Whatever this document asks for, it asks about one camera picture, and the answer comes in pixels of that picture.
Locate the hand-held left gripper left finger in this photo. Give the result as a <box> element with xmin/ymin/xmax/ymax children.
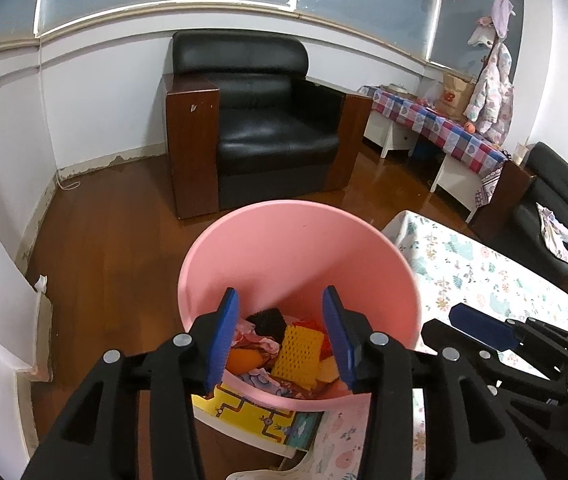
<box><xmin>21</xmin><ymin>287</ymin><xmax>241</xmax><ymax>480</ymax></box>

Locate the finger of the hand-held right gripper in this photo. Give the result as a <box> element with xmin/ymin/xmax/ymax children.
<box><xmin>421</xmin><ymin>319</ymin><xmax>568</xmax><ymax>407</ymax></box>
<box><xmin>449</xmin><ymin>302</ymin><xmax>568</xmax><ymax>366</ymax></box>

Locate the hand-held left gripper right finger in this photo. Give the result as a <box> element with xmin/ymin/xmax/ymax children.
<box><xmin>322</xmin><ymin>285</ymin><xmax>547</xmax><ymax>480</ymax></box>

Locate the blue white paper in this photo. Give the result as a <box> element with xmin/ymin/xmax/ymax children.
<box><xmin>250</xmin><ymin>367</ymin><xmax>307</xmax><ymax>400</ymax></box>

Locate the pink plastic bin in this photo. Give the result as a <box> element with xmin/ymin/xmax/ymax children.
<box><xmin>178</xmin><ymin>200</ymin><xmax>422</xmax><ymax>413</ymax></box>

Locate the yellow foam mesh piece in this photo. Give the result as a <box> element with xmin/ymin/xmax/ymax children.
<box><xmin>270</xmin><ymin>324</ymin><xmax>325</xmax><ymax>387</ymax></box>

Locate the black foam mesh piece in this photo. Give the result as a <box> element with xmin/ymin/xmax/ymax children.
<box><xmin>248</xmin><ymin>307</ymin><xmax>287</xmax><ymax>341</ymax></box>

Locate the floral tablecloth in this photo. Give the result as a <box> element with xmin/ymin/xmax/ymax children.
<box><xmin>314</xmin><ymin>209</ymin><xmax>568</xmax><ymax>480</ymax></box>

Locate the yellow illustrated book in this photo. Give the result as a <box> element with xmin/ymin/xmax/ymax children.
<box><xmin>193</xmin><ymin>381</ymin><xmax>325</xmax><ymax>458</ymax></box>

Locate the floral cloth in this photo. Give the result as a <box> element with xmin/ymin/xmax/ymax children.
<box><xmin>536</xmin><ymin>203</ymin><xmax>568</xmax><ymax>263</ymax></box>

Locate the black armchair with wooden sides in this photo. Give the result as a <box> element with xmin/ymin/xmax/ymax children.
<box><xmin>469</xmin><ymin>141</ymin><xmax>568</xmax><ymax>298</ymax></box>
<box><xmin>164</xmin><ymin>30</ymin><xmax>373</xmax><ymax>221</ymax></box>

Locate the white desk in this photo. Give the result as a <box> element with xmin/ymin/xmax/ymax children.
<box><xmin>363</xmin><ymin>110</ymin><xmax>485</xmax><ymax>208</ymax></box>

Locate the plaid tablecloth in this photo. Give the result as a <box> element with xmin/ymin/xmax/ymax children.
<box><xmin>359</xmin><ymin>85</ymin><xmax>507</xmax><ymax>208</ymax></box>

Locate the white patterned puffer jacket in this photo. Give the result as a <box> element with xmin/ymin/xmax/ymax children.
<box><xmin>464</xmin><ymin>42</ymin><xmax>515</xmax><ymax>146</ymax></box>

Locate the brown paper bag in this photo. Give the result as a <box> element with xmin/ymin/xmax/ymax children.
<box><xmin>436</xmin><ymin>71</ymin><xmax>477</xmax><ymax>121</ymax></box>

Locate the light purple hanging garment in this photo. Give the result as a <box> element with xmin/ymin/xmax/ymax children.
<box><xmin>468</xmin><ymin>0</ymin><xmax>515</xmax><ymax>50</ymax></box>

